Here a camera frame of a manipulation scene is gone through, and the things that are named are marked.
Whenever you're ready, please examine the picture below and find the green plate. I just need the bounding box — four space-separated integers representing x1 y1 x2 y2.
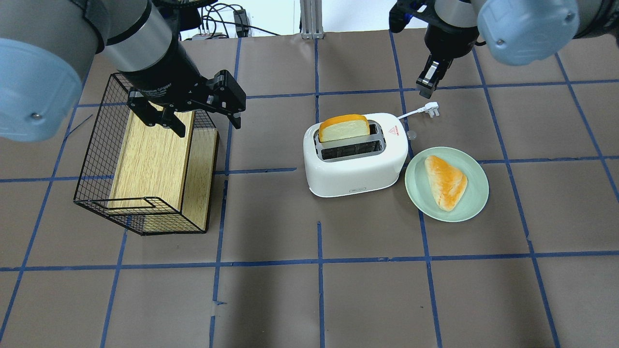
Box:
404 147 489 222

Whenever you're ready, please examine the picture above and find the white toaster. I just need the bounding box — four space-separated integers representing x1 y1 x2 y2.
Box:
303 113 408 198

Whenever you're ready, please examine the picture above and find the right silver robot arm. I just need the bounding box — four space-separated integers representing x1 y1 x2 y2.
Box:
388 0 619 99

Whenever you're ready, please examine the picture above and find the wooden board in basket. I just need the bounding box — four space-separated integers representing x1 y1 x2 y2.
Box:
106 110 219 235

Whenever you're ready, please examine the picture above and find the aluminium frame post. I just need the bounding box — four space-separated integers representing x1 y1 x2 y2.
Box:
300 0 324 40

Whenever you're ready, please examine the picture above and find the black power adapter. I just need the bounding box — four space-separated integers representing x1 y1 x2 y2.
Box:
234 9 251 38

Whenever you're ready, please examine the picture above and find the bread slice in toaster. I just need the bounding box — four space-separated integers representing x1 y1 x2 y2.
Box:
318 114 370 143

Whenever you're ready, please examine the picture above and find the black wire basket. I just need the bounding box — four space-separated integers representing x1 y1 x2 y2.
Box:
74 73 206 236

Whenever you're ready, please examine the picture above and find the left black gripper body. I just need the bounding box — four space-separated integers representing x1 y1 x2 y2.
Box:
119 46 207 112

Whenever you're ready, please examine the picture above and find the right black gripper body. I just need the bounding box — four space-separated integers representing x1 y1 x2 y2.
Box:
389 0 478 61

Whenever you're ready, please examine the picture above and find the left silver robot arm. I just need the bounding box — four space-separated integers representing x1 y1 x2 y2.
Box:
0 0 246 142

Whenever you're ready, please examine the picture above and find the triangular bread on plate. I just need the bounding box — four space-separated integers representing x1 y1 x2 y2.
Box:
424 156 468 212

